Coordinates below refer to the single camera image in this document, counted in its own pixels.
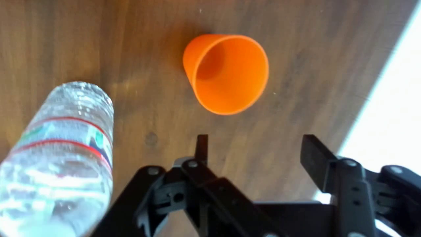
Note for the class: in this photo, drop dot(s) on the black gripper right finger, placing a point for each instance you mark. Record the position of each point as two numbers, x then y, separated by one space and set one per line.
360 197

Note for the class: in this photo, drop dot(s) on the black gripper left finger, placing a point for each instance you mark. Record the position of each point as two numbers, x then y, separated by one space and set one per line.
214 207

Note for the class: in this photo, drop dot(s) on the orange plastic cup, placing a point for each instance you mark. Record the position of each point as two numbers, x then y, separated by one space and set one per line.
227 73

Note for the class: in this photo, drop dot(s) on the clear plastic water bottle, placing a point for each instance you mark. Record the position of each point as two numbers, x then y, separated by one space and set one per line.
56 181

